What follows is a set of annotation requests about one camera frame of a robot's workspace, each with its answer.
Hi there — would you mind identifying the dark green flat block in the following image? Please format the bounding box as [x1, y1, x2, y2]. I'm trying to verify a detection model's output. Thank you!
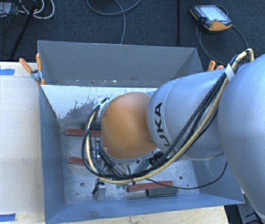
[146, 187, 179, 198]
[80, 122, 102, 130]

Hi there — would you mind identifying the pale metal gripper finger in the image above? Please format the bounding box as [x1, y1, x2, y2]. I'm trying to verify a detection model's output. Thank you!
[91, 178, 98, 202]
[97, 182, 107, 202]

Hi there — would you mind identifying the black cylinder on white bracket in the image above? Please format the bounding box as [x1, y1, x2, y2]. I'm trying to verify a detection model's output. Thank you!
[134, 148, 168, 174]

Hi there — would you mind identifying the grey metal bin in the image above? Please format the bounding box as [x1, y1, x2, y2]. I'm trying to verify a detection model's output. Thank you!
[37, 40, 245, 224]

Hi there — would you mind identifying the red-brown flat block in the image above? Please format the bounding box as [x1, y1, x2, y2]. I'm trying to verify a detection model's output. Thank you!
[65, 128, 102, 137]
[126, 181, 174, 193]
[68, 156, 94, 166]

